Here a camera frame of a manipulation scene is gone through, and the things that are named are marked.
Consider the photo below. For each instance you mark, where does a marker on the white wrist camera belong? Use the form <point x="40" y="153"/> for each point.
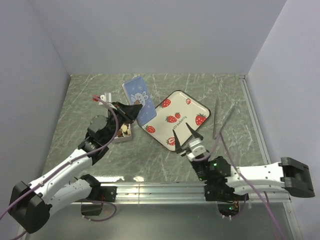
<point x="197" y="150"/>
<point x="106" y="97"/>

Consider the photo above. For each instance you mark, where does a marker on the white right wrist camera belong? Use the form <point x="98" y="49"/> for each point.
<point x="197" y="150"/>

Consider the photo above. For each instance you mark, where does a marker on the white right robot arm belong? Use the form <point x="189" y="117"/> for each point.
<point x="226" y="182"/>

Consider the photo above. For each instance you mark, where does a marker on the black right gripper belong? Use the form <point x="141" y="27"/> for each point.
<point x="178" y="148"/>

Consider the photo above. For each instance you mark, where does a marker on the white strawberry square plate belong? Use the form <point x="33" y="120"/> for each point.
<point x="173" y="116"/>

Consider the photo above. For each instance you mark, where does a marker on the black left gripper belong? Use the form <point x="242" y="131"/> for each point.
<point x="128" y="111"/>

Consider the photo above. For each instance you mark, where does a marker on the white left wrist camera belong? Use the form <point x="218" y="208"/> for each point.
<point x="106" y="97"/>

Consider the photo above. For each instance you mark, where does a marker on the aluminium rail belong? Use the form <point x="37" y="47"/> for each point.
<point x="157" y="193"/>
<point x="254" y="118"/>

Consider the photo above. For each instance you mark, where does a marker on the silver metal tin box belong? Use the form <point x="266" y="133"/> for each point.
<point x="125" y="137"/>

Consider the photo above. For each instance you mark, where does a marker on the brown round chocolate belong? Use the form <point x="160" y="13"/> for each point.
<point x="120" y="135"/>

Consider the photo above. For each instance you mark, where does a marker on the aluminium right side rail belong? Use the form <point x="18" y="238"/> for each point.
<point x="254" y="118"/>

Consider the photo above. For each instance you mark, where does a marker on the silver metal tongs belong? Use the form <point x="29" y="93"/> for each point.
<point x="222" y="121"/>

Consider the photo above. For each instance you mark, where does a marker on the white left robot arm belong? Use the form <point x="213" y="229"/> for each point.
<point x="32" y="204"/>

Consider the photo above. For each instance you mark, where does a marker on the aluminium front rail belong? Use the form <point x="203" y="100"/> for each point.
<point x="157" y="193"/>

